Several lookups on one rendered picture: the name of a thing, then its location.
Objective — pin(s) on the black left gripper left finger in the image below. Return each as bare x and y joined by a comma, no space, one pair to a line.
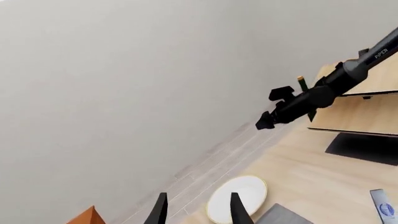
159,212

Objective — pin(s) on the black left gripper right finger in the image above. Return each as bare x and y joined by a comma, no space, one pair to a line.
238,213

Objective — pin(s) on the white plate with yellow rim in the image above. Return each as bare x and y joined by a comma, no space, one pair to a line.
247,187

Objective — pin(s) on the green bottle with cork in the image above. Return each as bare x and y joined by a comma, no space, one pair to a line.
302,83

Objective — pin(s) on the orange-brown box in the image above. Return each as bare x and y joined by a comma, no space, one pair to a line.
90,217

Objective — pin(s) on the pale wooden cabinet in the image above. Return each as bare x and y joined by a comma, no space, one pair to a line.
367,114

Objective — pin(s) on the silver box with blue print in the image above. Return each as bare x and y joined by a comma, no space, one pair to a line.
385,207

